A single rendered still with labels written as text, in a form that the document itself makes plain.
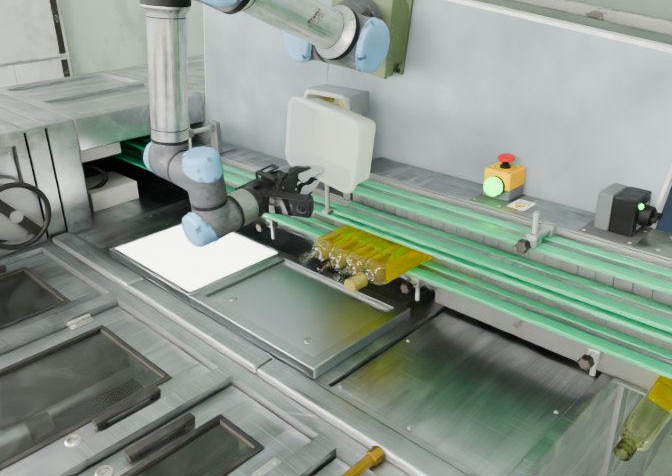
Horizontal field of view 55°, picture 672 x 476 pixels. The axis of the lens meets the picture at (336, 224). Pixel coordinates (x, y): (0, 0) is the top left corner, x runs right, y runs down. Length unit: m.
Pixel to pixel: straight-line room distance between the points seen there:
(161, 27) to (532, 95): 0.81
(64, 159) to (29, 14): 2.96
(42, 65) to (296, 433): 4.17
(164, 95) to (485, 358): 0.90
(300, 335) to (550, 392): 0.57
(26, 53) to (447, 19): 3.87
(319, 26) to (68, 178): 1.16
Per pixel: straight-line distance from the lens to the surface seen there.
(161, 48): 1.31
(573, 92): 1.49
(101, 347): 1.68
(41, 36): 5.14
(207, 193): 1.27
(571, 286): 1.40
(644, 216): 1.43
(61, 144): 2.21
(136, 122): 2.32
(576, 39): 1.48
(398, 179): 1.66
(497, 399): 1.42
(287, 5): 1.29
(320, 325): 1.56
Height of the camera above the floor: 2.09
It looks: 41 degrees down
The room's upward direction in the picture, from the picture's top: 114 degrees counter-clockwise
